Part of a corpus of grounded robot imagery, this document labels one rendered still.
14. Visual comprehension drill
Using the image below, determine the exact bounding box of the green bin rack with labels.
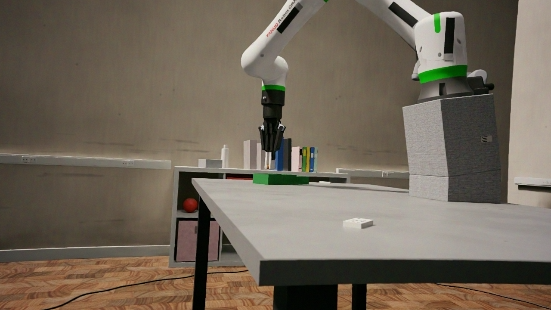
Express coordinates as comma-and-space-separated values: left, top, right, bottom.
253, 174, 309, 185

